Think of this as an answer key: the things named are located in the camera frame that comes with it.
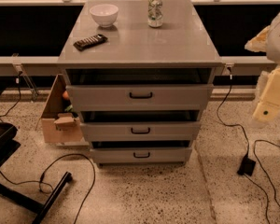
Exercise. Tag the grey drawer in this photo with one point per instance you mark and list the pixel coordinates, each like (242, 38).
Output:
(139, 97)
(140, 131)
(141, 155)

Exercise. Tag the grey drawer cabinet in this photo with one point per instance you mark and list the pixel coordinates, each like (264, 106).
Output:
(179, 52)

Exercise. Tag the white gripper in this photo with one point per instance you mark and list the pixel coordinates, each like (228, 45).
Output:
(268, 108)

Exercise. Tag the white bowl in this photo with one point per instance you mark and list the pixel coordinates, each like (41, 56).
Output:
(105, 14)

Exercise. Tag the dark snack bar packet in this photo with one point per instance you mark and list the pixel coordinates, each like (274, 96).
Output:
(89, 42)

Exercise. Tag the grey middle drawer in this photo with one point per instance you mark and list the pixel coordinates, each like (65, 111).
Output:
(140, 131)

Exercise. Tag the black chair base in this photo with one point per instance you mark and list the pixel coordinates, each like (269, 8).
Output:
(36, 167)

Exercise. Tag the grey top drawer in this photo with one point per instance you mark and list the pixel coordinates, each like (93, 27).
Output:
(139, 97)

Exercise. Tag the cardboard box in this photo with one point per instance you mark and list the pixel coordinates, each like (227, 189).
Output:
(59, 126)

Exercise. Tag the white green soda can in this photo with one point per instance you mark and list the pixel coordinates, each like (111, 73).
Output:
(154, 17)

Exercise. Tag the black power adapter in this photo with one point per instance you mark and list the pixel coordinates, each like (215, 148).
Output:
(247, 166)

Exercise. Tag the grey bottom drawer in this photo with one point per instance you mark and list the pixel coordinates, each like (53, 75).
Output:
(141, 155)

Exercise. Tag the orange fruit in box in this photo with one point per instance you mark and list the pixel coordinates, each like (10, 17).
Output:
(65, 95)

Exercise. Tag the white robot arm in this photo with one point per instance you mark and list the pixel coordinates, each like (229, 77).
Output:
(268, 41)

